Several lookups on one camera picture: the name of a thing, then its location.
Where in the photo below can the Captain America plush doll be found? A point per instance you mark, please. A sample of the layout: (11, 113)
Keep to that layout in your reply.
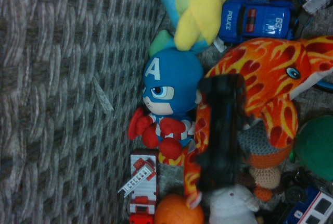
(171, 78)

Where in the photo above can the blue white toy bus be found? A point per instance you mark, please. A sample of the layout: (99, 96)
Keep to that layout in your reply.
(312, 209)

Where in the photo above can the grey woven basket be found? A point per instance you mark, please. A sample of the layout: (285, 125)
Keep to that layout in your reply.
(57, 91)

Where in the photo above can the white plush animal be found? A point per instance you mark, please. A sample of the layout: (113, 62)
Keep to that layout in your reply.
(231, 208)

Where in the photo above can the red white toy fire truck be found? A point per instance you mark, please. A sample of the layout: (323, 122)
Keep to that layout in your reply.
(143, 182)

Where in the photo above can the black Sony gamepad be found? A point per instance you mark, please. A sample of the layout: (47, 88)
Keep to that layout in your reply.
(221, 130)

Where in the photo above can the clear plastic connector piece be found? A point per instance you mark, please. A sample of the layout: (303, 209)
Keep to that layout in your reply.
(318, 1)

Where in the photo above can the orange ball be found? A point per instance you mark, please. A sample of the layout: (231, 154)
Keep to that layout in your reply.
(174, 212)

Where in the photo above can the blue police toy car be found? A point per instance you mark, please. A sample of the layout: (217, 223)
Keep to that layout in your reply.
(265, 20)

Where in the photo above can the black toy car wheels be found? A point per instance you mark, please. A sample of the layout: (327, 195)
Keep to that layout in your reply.
(295, 190)

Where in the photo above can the grey orange crocheted doll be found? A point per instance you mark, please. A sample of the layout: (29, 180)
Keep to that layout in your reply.
(265, 161)

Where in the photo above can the green round plush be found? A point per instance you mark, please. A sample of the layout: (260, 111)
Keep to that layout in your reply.
(317, 148)

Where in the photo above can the yellow and blue plush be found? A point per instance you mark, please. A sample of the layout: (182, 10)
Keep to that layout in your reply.
(200, 5)

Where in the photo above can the orange flame dolphin plush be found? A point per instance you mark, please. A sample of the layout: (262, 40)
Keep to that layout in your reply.
(270, 70)

